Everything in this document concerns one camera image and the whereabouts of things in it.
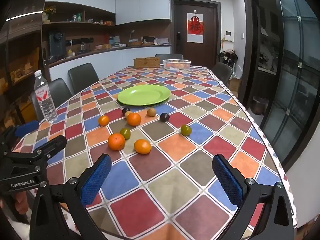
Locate colourful checkered tablecloth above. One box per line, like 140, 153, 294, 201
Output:
11, 65, 295, 240

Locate wooden wall shelf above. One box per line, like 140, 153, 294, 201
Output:
42, 1, 116, 28

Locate dark trash bin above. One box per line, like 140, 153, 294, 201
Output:
252, 96, 269, 115

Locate pile of small tangerines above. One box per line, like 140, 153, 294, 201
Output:
165, 60, 187, 69

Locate black water dispenser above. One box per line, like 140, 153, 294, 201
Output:
49, 31, 67, 62

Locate wooden display cabinet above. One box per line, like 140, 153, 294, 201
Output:
0, 12, 43, 130

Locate rack with bags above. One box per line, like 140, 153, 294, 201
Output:
217, 50, 238, 68

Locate white upper cabinets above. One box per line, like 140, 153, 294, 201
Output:
45, 0, 172, 25

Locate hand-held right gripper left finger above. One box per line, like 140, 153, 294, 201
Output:
29, 153, 113, 240

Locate red and white door poster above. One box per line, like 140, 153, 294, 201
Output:
187, 12, 204, 43

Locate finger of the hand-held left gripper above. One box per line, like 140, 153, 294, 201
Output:
5, 120, 40, 140
30, 135, 67, 167

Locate clear plastic water bottle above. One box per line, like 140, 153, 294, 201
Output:
34, 70, 58, 124

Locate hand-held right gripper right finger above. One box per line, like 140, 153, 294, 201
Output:
212, 154, 298, 240

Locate white counter cabinet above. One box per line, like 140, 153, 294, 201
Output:
47, 44, 173, 80

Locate glass sliding door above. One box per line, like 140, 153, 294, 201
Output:
260, 0, 320, 163

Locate person's left hand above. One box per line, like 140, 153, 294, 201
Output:
14, 194, 34, 214

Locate green plate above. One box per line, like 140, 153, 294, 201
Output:
117, 84, 171, 106

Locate black power strip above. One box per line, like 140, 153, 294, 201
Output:
65, 37, 94, 44

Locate white plastic basket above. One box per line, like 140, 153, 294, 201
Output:
162, 59, 192, 71

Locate dark leather chair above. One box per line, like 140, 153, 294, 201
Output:
155, 53, 184, 61
68, 63, 100, 95
211, 62, 234, 87
30, 78, 73, 122

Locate cardboard box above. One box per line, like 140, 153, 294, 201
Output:
229, 78, 242, 98

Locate dark wooden door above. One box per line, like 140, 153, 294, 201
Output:
171, 0, 222, 68

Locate wicker box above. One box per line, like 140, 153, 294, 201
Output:
133, 57, 160, 68

